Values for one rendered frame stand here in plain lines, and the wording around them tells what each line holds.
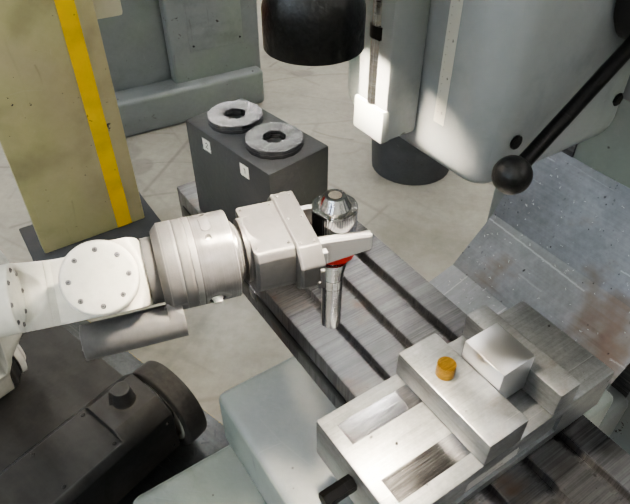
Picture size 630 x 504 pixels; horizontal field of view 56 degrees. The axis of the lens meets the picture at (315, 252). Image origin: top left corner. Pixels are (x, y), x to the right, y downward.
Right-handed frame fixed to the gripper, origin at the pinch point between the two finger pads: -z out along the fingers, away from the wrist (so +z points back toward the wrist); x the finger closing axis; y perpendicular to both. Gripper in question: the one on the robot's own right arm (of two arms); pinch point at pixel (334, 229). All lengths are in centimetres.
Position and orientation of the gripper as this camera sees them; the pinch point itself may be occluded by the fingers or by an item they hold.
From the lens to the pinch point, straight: 62.1
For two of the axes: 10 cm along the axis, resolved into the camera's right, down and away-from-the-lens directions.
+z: -9.4, 2.2, -2.5
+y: -0.1, 7.5, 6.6
